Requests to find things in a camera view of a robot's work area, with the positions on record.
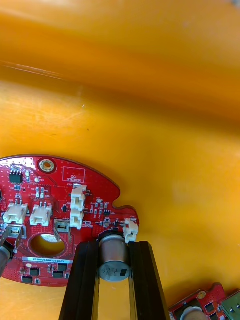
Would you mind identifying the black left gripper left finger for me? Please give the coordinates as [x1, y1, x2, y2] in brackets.
[59, 240, 101, 320]

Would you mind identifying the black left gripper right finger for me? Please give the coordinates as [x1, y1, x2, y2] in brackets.
[127, 240, 171, 320]

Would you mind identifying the round red circuit board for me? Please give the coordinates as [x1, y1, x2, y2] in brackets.
[0, 154, 140, 288]
[168, 282, 240, 320]

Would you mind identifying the yellow-orange plastic bin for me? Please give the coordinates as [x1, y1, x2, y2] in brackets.
[0, 0, 240, 320]

